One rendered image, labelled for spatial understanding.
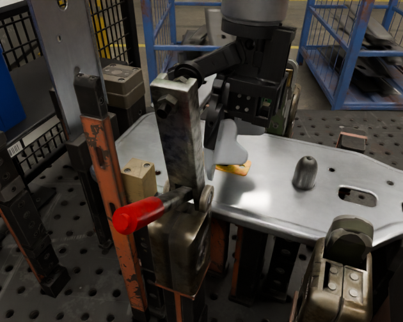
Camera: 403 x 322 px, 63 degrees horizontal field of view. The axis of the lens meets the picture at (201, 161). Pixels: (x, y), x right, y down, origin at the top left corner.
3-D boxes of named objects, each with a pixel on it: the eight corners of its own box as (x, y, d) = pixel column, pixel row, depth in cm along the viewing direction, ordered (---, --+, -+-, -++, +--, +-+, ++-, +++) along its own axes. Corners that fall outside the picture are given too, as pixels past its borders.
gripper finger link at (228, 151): (236, 195, 43) (254, 126, 41) (194, 181, 45) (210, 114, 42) (242, 190, 46) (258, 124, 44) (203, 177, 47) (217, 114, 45)
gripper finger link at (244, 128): (259, 158, 53) (263, 118, 45) (224, 149, 54) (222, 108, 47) (265, 144, 54) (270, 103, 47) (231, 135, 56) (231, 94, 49)
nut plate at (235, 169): (252, 162, 53) (252, 156, 53) (245, 177, 51) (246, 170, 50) (203, 151, 56) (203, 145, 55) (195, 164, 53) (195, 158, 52)
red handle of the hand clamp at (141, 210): (208, 186, 39) (148, 216, 24) (205, 204, 40) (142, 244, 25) (176, 178, 40) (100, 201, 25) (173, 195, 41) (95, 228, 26)
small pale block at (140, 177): (171, 303, 66) (155, 162, 43) (163, 319, 64) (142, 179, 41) (155, 297, 67) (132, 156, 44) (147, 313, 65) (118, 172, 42)
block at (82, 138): (135, 214, 84) (116, 112, 66) (108, 251, 76) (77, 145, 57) (125, 211, 85) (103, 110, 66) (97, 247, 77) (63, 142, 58)
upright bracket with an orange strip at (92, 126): (150, 317, 64) (102, 76, 33) (147, 324, 63) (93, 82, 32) (137, 312, 65) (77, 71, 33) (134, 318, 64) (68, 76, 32)
